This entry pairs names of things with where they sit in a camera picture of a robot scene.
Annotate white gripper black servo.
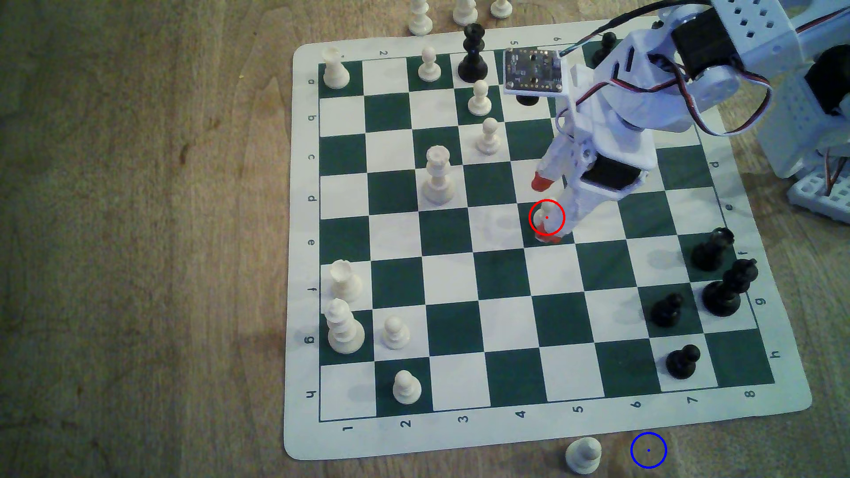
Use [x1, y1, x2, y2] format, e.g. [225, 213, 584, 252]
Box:
[532, 109, 660, 244]

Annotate white pawn chess piece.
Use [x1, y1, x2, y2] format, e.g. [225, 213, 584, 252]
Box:
[534, 202, 564, 235]
[392, 370, 422, 405]
[566, 437, 603, 475]
[468, 80, 493, 118]
[382, 315, 411, 350]
[418, 46, 442, 83]
[477, 117, 502, 155]

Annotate tall white queen chess piece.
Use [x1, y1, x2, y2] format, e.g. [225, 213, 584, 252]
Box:
[421, 146, 458, 205]

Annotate black pawn chess piece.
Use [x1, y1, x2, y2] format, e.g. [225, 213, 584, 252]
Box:
[592, 32, 618, 69]
[650, 293, 683, 328]
[666, 344, 701, 380]

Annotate black knight chess piece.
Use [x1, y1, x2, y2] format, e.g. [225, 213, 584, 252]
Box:
[691, 227, 735, 272]

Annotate black bishop chess piece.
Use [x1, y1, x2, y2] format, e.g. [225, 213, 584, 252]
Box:
[703, 258, 759, 317]

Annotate white notched-top chess piece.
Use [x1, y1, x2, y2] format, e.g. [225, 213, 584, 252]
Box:
[330, 259, 363, 301]

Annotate white rook chess piece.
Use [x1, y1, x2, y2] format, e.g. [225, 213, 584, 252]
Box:
[321, 45, 351, 90]

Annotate white ridged king chess piece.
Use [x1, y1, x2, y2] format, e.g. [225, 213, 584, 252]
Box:
[324, 298, 365, 355]

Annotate green and white chessboard mat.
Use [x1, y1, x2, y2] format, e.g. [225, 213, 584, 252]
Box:
[283, 15, 813, 461]

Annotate camera circuit board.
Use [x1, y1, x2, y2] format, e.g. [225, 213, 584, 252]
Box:
[502, 46, 566, 107]

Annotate black camera cable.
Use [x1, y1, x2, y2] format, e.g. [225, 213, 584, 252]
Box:
[560, 0, 706, 58]

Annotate red white black servo wire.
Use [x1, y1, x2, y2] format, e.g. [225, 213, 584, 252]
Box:
[554, 56, 775, 138]

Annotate white perforated base plate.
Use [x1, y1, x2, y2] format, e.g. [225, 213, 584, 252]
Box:
[787, 165, 850, 224]

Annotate red brown base wires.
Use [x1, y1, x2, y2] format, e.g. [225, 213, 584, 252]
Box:
[820, 149, 850, 199]

